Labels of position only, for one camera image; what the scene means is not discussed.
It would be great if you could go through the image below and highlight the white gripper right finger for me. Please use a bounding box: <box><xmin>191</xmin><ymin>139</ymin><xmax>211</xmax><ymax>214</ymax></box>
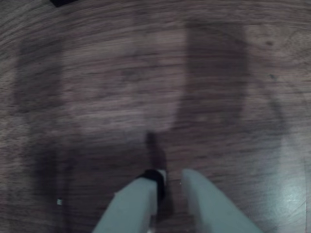
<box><xmin>181</xmin><ymin>169</ymin><xmax>263</xmax><ymax>233</ymax></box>

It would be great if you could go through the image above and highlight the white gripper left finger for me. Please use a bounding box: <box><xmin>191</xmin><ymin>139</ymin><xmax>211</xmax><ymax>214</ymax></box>
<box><xmin>92</xmin><ymin>169</ymin><xmax>168</xmax><ymax>233</ymax></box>

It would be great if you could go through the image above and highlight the black shallow box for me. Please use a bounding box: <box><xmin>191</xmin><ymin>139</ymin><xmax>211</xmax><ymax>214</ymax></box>
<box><xmin>50</xmin><ymin>0</ymin><xmax>80</xmax><ymax>8</ymax></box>

